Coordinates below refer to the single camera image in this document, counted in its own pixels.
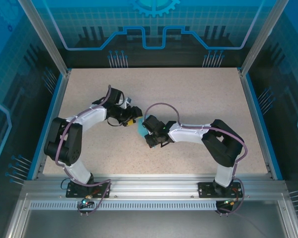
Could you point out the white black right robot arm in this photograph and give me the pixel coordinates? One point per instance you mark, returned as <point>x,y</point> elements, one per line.
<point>221,146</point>

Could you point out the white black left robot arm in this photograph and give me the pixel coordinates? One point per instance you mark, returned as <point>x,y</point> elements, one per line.
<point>73,153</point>

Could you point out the grey metal shelf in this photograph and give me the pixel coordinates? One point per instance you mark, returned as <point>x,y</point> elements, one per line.
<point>151,225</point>

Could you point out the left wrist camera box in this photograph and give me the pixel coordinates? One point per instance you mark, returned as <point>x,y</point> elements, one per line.
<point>127,102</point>

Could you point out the aluminium front rail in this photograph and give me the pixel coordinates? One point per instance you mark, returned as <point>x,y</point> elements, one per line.
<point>154,186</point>

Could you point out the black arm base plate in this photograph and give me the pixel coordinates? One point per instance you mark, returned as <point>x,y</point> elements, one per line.
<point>74,193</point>
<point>206,191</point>

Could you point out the aluminium corner post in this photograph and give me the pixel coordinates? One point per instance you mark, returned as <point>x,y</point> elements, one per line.
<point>51,44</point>
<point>260,37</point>

